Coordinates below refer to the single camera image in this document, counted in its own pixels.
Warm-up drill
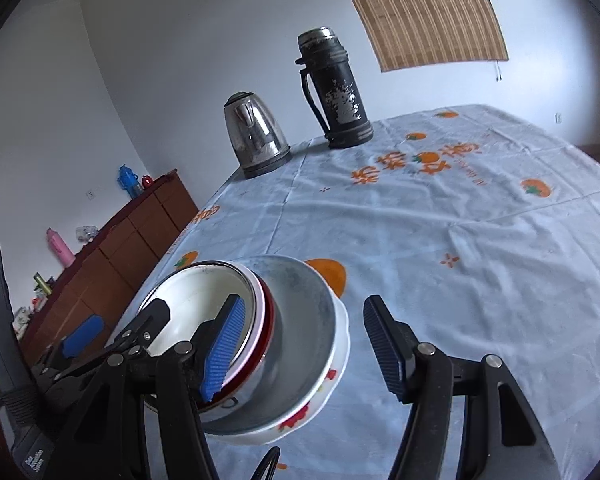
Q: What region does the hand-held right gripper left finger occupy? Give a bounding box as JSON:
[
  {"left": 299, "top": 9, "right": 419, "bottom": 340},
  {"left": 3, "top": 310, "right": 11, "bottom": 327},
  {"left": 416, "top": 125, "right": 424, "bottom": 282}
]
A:
[{"left": 55, "top": 294, "right": 247, "bottom": 480}]

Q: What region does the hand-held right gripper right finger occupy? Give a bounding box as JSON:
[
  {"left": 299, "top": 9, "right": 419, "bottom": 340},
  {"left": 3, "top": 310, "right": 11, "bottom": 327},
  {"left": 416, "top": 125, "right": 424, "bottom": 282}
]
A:
[{"left": 363, "top": 295, "right": 563, "bottom": 480}]

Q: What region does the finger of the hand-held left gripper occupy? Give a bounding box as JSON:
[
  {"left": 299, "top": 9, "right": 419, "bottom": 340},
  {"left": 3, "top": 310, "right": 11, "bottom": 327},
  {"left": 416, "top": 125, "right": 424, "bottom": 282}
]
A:
[
  {"left": 34, "top": 314, "right": 106, "bottom": 377},
  {"left": 55, "top": 298, "right": 172, "bottom": 387}
]

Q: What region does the white plate with red flowers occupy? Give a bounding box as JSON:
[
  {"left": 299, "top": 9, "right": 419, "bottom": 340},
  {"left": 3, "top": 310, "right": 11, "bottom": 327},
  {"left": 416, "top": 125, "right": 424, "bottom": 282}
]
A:
[{"left": 195, "top": 280, "right": 352, "bottom": 447}]

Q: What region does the white enamel bowl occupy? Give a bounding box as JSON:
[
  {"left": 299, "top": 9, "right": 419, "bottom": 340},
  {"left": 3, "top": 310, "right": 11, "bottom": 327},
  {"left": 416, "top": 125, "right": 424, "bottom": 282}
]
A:
[{"left": 137, "top": 260, "right": 258, "bottom": 396}]

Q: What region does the red plastic bowl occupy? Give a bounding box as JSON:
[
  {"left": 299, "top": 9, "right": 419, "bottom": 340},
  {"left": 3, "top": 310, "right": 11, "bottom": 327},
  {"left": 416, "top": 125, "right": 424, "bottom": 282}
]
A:
[{"left": 195, "top": 265, "right": 277, "bottom": 411}]

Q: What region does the stainless steel bowl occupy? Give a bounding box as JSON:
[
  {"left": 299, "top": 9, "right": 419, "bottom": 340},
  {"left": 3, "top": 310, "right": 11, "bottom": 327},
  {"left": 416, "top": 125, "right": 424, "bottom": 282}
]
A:
[{"left": 200, "top": 254, "right": 340, "bottom": 436}]

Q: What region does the brown wooden sideboard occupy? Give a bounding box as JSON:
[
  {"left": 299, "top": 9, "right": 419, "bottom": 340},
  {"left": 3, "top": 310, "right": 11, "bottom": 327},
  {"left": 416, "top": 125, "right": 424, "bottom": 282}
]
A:
[{"left": 0, "top": 169, "right": 201, "bottom": 361}]

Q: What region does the pink thermos bottle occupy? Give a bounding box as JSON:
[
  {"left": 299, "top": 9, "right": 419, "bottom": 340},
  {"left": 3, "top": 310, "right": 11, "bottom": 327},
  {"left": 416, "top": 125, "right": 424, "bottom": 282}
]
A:
[{"left": 46, "top": 227, "right": 76, "bottom": 267}]

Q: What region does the white tablecloth with orange print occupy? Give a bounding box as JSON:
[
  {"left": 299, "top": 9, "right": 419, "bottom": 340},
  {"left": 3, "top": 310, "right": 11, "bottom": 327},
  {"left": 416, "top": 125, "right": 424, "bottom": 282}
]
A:
[{"left": 102, "top": 104, "right": 600, "bottom": 480}]

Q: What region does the blue thermos jug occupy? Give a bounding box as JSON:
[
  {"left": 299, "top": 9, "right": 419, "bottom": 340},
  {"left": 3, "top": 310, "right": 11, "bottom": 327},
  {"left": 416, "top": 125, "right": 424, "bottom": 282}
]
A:
[{"left": 117, "top": 164, "right": 143, "bottom": 200}]

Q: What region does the stainless steel electric kettle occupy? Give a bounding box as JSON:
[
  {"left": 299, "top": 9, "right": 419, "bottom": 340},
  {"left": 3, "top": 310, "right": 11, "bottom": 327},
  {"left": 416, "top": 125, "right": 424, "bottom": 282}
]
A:
[{"left": 223, "top": 91, "right": 292, "bottom": 180}]

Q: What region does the worn black thermos flask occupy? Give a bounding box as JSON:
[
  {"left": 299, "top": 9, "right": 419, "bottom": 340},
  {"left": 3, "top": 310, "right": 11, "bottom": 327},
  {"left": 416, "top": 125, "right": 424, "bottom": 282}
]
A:
[{"left": 295, "top": 28, "right": 374, "bottom": 149}]

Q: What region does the bamboo window blind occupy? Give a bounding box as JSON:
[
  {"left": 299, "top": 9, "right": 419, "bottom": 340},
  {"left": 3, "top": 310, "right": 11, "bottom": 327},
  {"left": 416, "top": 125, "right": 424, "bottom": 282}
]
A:
[{"left": 330, "top": 0, "right": 509, "bottom": 73}]

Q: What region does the black cable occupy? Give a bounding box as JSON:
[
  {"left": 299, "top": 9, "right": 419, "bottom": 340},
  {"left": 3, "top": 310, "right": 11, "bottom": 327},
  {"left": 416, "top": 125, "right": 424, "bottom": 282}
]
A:
[{"left": 250, "top": 446, "right": 283, "bottom": 480}]

